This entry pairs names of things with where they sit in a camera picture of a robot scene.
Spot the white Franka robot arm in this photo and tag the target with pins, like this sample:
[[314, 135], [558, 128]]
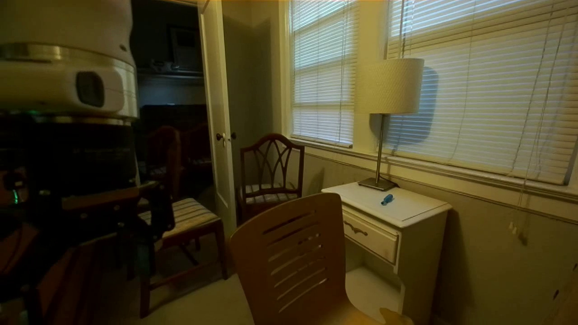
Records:
[[60, 30]]

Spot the dark box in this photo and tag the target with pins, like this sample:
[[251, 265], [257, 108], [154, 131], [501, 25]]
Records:
[[183, 48]]

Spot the table lamp with white shade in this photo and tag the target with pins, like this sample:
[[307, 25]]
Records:
[[398, 84]]

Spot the white nightstand drawer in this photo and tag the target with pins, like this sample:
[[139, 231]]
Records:
[[372, 236]]

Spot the light wooden chair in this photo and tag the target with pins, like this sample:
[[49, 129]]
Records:
[[253, 259]]

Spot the white nightstand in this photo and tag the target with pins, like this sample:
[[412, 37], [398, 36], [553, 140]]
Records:
[[408, 209]]

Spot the closet shelf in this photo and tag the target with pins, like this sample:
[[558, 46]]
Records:
[[174, 75]]

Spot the narrow white window blind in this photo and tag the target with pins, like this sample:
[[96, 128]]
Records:
[[322, 73]]

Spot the black device with green light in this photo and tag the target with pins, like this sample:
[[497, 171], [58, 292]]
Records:
[[15, 196]]

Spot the small blue object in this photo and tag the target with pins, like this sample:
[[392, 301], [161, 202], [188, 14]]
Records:
[[387, 200]]

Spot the white door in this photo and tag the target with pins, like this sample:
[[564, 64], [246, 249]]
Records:
[[217, 73]]

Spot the metal door knob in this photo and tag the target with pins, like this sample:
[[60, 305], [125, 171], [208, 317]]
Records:
[[224, 137]]

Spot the dark wooden chair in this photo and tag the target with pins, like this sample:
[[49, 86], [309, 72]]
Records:
[[264, 196]]

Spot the wide white window blind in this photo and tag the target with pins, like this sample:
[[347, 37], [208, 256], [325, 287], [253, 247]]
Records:
[[499, 92]]

